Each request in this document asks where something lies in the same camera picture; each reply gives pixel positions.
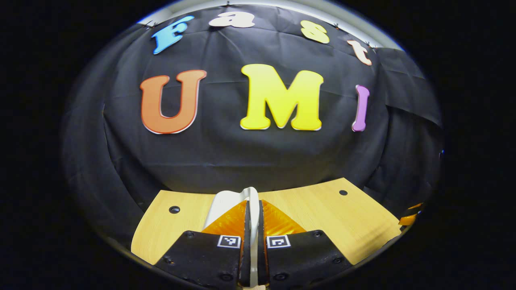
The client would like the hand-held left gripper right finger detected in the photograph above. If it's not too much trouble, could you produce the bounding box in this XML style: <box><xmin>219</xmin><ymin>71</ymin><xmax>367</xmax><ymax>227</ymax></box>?
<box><xmin>258</xmin><ymin>199</ymin><xmax>354</xmax><ymax>288</ymax></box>

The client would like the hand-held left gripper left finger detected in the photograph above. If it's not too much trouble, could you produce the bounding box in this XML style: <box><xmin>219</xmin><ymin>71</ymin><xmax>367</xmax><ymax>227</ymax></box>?
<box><xmin>154</xmin><ymin>199</ymin><xmax>254</xmax><ymax>290</ymax></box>

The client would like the white suitcase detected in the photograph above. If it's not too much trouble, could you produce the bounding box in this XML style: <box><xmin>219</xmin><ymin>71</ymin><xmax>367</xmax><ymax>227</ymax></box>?
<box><xmin>203</xmin><ymin>186</ymin><xmax>260</xmax><ymax>288</ymax></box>

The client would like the black backdrop cloth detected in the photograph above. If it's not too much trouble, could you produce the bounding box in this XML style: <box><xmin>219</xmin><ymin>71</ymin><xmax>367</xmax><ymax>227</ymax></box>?
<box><xmin>60</xmin><ymin>4</ymin><xmax>444</xmax><ymax>242</ymax></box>

